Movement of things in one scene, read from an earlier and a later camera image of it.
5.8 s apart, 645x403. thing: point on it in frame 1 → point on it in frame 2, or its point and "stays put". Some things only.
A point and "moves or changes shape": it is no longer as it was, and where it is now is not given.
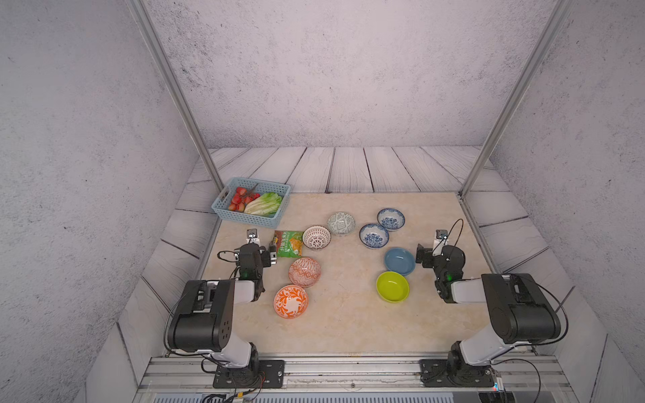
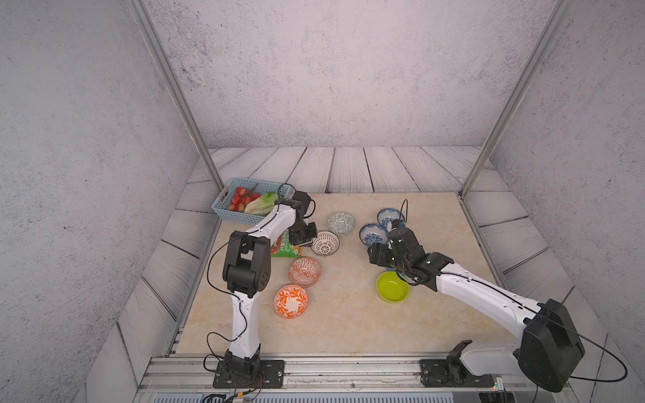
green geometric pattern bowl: (341, 224) stays put
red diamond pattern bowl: (304, 272) stays put
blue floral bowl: (373, 236) stays put
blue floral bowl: (391, 219) stays put
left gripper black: (265, 259) → (312, 234)
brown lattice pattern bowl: (317, 238) moves or changes shape
